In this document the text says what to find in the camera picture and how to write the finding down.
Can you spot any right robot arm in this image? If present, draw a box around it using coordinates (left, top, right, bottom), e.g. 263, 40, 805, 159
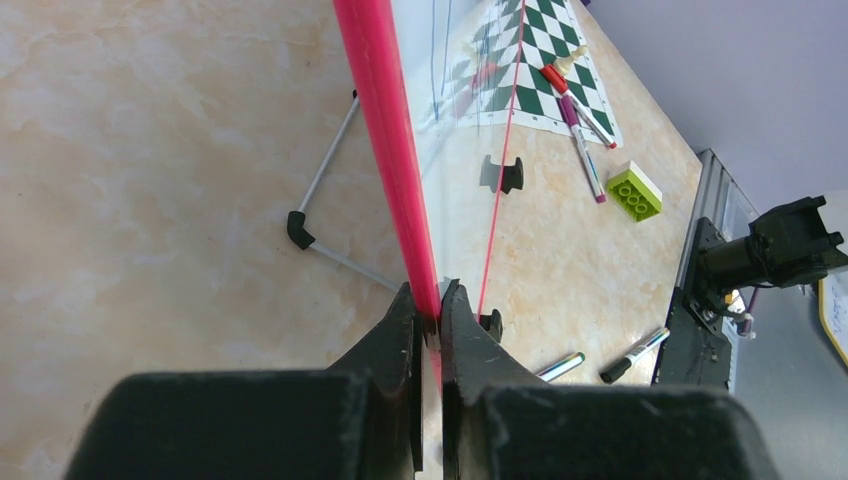
683, 190, 847, 315

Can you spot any black capped marker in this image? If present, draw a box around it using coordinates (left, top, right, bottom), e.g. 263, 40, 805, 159
599, 327, 670, 385

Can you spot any right black whiteboard foot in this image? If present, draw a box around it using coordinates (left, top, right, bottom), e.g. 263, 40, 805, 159
500, 157, 525, 194

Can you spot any green white chessboard mat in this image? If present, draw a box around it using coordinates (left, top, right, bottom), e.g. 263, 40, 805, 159
512, 0, 623, 148

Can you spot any metal whiteboard stand frame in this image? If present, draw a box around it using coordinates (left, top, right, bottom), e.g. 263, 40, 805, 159
285, 90, 400, 292

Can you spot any black whiteboard foot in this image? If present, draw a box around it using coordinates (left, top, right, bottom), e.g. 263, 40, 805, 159
479, 309, 503, 343
500, 157, 525, 194

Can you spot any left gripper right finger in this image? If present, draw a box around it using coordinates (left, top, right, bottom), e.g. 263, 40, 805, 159
440, 280, 779, 479

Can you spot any red marker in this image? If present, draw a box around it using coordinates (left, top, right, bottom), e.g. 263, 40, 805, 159
539, 64, 620, 149

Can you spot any green capped marker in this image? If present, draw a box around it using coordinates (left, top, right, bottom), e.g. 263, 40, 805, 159
536, 352, 586, 383

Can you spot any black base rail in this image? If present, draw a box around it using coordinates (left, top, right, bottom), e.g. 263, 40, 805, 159
651, 217, 733, 392

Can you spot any left black whiteboard foot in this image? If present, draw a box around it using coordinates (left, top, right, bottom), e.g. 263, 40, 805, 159
479, 309, 503, 343

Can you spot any white board with pink frame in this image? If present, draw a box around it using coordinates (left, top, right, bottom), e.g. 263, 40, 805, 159
334, 1, 525, 372

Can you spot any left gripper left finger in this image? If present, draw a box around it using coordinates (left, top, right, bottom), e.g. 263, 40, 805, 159
66, 285, 423, 479

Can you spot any pink purple marker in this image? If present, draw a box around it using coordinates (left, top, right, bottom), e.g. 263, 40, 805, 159
558, 94, 607, 204

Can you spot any green white toy brick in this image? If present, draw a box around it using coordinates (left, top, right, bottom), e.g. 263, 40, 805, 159
606, 161, 663, 222

